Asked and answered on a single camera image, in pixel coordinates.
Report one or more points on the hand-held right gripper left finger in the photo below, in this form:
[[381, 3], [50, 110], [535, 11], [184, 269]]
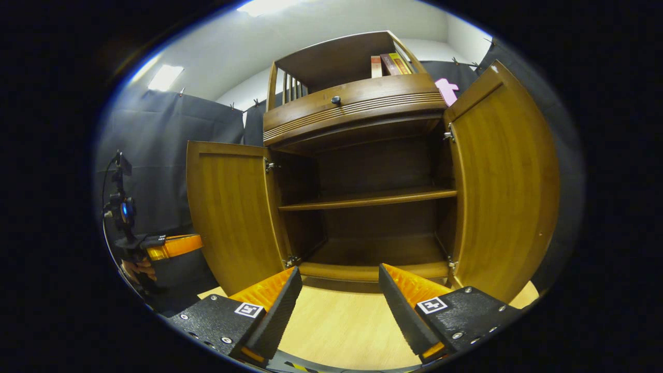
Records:
[[274, 316]]

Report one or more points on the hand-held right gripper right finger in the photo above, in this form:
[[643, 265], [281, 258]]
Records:
[[404, 316]]

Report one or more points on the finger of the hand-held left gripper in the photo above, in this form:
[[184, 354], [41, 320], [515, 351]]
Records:
[[178, 246]]

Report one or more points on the wooden shoe cabinet door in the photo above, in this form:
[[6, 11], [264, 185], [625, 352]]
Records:
[[507, 181], [233, 207]]

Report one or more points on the wooden double-door shoe cabinet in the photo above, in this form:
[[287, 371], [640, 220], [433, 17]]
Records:
[[373, 166]]

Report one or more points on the wooden inner cabinet shelf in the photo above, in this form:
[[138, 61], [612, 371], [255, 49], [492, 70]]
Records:
[[368, 198]]

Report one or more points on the black backdrop cloth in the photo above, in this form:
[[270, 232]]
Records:
[[171, 134]]

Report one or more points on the small ceiling light panel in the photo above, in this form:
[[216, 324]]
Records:
[[166, 77]]

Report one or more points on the wooden drawer with black knob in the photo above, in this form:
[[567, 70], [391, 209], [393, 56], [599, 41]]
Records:
[[383, 96]]

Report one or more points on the brown book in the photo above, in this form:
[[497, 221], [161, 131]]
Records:
[[389, 65]]

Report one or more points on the yellow book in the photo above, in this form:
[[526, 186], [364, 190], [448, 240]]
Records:
[[402, 63]]

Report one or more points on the large ceiling light panel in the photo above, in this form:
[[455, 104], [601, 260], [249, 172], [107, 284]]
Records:
[[269, 6]]

